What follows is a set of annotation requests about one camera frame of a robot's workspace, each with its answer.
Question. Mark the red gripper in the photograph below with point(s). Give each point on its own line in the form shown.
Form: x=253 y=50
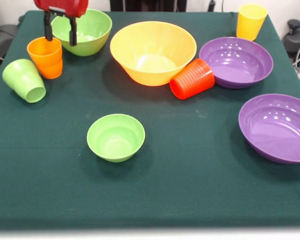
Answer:
x=65 y=6

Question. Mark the large green bowl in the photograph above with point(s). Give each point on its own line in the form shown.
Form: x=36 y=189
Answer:
x=95 y=30

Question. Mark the orange cup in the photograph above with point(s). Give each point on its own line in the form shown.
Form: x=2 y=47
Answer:
x=48 y=65

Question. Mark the green cup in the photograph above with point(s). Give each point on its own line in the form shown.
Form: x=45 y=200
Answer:
x=20 y=77

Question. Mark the large orange bowl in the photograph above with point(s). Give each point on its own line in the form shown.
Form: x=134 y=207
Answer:
x=140 y=45

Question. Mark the small green bowl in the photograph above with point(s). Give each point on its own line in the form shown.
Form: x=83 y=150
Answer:
x=115 y=142

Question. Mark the red cup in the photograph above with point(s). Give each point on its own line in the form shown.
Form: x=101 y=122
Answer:
x=192 y=81

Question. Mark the purple bowl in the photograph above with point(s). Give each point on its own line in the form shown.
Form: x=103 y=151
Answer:
x=277 y=132
x=236 y=67

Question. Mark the grey black machine base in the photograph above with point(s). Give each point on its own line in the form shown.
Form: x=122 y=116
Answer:
x=2 y=37
x=298 y=40

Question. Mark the dark green tablecloth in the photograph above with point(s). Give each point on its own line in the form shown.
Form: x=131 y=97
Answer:
x=150 y=195

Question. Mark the yellow cup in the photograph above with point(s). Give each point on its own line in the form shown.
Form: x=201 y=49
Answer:
x=250 y=25

